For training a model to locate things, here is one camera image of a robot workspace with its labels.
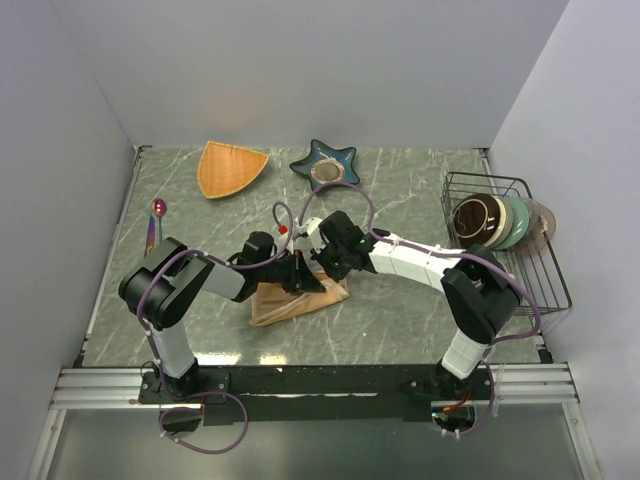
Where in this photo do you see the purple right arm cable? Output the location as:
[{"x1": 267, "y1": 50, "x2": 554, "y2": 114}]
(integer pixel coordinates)
[{"x1": 298, "y1": 182, "x2": 544, "y2": 437}]

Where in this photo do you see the green plate in rack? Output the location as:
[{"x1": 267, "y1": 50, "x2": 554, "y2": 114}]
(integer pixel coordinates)
[{"x1": 495, "y1": 197, "x2": 531, "y2": 250}]

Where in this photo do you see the blue star-shaped dish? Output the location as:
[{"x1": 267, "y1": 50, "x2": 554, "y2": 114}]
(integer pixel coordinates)
[{"x1": 289, "y1": 139, "x2": 361, "y2": 190}]

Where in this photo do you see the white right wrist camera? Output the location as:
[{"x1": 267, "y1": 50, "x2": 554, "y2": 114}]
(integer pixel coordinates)
[{"x1": 293, "y1": 217, "x2": 326, "y2": 254}]

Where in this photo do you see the black wire dish rack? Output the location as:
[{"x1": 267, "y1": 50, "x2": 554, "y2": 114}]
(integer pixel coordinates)
[{"x1": 441, "y1": 171, "x2": 572, "y2": 316}]

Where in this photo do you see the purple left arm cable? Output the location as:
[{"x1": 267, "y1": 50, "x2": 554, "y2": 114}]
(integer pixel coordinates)
[{"x1": 136, "y1": 201, "x2": 295, "y2": 456}]

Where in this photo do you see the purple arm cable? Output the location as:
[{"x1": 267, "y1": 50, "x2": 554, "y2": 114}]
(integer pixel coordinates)
[
  {"x1": 298, "y1": 182, "x2": 544, "y2": 437},
  {"x1": 136, "y1": 201, "x2": 295, "y2": 456}
]

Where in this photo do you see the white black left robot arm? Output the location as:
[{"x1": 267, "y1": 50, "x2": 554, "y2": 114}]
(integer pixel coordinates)
[{"x1": 118, "y1": 232, "x2": 326, "y2": 402}]

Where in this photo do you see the iridescent spoon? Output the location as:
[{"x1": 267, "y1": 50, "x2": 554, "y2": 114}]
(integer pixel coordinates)
[{"x1": 152, "y1": 198, "x2": 167, "y2": 242}]

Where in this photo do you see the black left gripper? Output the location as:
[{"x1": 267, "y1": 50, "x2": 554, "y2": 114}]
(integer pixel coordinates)
[{"x1": 256, "y1": 249, "x2": 325, "y2": 293}]

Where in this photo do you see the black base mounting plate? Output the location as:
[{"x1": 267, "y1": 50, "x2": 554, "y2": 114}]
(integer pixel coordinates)
[{"x1": 138, "y1": 364, "x2": 491, "y2": 426}]

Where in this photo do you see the peach satin napkin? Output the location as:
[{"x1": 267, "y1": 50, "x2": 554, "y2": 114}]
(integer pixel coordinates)
[{"x1": 249, "y1": 271, "x2": 350, "y2": 327}]

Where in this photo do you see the orange woven shield tray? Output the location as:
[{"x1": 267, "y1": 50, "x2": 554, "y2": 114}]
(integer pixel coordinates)
[{"x1": 197, "y1": 141, "x2": 269, "y2": 199}]

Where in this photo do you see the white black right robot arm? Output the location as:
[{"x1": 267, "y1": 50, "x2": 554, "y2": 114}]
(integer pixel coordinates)
[{"x1": 300, "y1": 211, "x2": 522, "y2": 399}]

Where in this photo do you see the brown bowl in rack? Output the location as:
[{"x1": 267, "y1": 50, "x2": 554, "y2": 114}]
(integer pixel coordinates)
[{"x1": 453, "y1": 193, "x2": 507, "y2": 249}]

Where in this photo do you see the iridescent knife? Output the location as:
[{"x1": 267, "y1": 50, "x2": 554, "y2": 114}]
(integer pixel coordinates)
[{"x1": 144, "y1": 215, "x2": 156, "y2": 256}]

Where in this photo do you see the aluminium frame rail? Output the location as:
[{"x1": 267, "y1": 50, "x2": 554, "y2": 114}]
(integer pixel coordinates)
[{"x1": 27, "y1": 363, "x2": 603, "y2": 479}]

